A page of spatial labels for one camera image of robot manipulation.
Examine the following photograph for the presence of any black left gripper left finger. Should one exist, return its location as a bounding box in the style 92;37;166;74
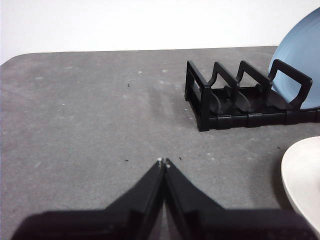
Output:
10;157;165;240

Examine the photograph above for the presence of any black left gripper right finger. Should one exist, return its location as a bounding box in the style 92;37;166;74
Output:
163;157;319;240

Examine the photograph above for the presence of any cream round plate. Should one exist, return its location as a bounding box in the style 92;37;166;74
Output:
280;135;320;230

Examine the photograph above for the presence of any black plastic plate rack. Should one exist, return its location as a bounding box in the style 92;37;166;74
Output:
184;59;320;133

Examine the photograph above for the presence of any blue round plate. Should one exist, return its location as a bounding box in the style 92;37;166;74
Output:
266;5;320;111

